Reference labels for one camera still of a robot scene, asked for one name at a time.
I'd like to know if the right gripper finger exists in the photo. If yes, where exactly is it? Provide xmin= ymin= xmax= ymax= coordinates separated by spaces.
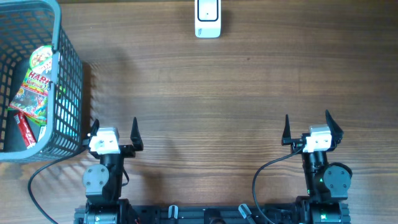
xmin=281 ymin=115 xmax=292 ymax=141
xmin=325 ymin=110 xmax=344 ymax=146

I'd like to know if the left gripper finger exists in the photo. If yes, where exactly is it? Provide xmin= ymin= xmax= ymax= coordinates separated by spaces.
xmin=130 ymin=117 xmax=144 ymax=151
xmin=89 ymin=119 xmax=100 ymax=136

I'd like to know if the red snack bar wrapper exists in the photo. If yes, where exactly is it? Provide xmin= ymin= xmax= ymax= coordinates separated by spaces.
xmin=14 ymin=111 xmax=37 ymax=149

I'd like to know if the green haribo candy bag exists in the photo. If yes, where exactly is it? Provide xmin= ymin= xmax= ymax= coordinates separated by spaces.
xmin=9 ymin=68 xmax=50 ymax=126

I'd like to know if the cup noodles container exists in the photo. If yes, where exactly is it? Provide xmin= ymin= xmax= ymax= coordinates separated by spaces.
xmin=29 ymin=45 xmax=53 ymax=75

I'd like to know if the teal snack packet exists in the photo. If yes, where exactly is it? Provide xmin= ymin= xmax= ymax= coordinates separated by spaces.
xmin=56 ymin=94 xmax=78 ymax=138

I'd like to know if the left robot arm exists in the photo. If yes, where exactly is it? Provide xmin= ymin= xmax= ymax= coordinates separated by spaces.
xmin=73 ymin=118 xmax=144 ymax=224

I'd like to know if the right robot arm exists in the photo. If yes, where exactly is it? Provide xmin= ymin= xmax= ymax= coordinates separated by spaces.
xmin=281 ymin=110 xmax=353 ymax=224

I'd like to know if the white barcode scanner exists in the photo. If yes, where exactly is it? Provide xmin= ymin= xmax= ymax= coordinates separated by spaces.
xmin=195 ymin=0 xmax=221 ymax=39

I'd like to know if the grey plastic shopping basket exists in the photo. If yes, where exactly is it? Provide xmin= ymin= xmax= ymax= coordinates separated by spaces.
xmin=1 ymin=1 xmax=84 ymax=163

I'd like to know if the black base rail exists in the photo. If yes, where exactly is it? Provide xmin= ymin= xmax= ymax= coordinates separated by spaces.
xmin=73 ymin=203 xmax=351 ymax=224

